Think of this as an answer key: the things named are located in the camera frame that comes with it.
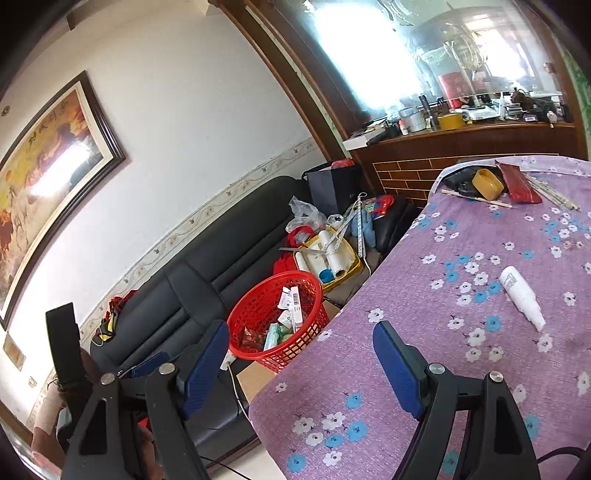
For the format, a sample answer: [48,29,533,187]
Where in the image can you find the small red snack packet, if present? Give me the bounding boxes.
[240,327,266,352]

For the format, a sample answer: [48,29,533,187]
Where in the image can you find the teal cartoon snack bag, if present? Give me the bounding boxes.
[263,323,294,351]

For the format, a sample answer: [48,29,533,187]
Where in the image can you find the white medicine box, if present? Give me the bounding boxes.
[277,286,305,333]

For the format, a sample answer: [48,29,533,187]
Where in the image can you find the person's left hand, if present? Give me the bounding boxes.
[31,384,165,479]

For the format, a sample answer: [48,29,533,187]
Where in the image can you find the white power strip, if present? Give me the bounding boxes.
[221,350,236,371]

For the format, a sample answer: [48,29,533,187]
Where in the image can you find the black leather sofa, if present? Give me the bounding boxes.
[90,176,419,461]

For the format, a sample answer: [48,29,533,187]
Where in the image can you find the red plastic mesh basket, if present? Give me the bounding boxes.
[228,270,329,373]

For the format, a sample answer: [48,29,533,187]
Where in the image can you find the purple floral tablecloth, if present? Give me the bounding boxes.
[249,156,590,479]

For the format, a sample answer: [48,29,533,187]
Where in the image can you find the white spray bottle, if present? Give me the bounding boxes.
[499,266,546,332]

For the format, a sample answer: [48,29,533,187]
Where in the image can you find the yellow tray with rolls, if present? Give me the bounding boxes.
[294,228,363,293]

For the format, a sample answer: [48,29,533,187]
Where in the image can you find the red cloth on sofa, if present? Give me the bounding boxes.
[273,252,298,275]

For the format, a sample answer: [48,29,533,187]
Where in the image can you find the wooden stick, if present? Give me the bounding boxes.
[440,189,513,209]

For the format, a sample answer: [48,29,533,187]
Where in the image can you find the clear plastic bag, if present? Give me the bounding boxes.
[286,196,327,233]

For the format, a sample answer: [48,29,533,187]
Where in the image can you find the black paper shopping bag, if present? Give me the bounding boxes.
[301,163,363,216]

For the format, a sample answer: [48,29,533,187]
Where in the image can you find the yellow tape roll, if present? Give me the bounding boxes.
[472,168,504,201]

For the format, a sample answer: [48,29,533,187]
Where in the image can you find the wooden brick-pattern cabinet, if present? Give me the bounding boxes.
[352,121,588,207]

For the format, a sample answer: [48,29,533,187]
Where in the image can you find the red flat snack packet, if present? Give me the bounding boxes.
[497,162,542,204]

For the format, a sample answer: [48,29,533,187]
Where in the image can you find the bundle of chopsticks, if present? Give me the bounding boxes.
[526,175,580,211]

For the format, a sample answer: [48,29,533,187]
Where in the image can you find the colourful straps on sofa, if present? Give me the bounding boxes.
[91,289,139,347]

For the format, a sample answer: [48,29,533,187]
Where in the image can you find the framed wall painting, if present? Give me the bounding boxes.
[1,71,125,329]

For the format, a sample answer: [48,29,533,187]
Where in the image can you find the large wall mirror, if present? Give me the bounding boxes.
[211,0,583,153]

